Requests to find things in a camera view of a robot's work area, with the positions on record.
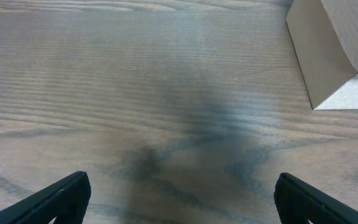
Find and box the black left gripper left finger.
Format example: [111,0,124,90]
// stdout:
[0,171,91,224]

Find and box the brown cardboard box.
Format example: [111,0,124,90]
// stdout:
[286,0,358,110]

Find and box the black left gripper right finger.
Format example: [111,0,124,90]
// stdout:
[273,172,358,224]

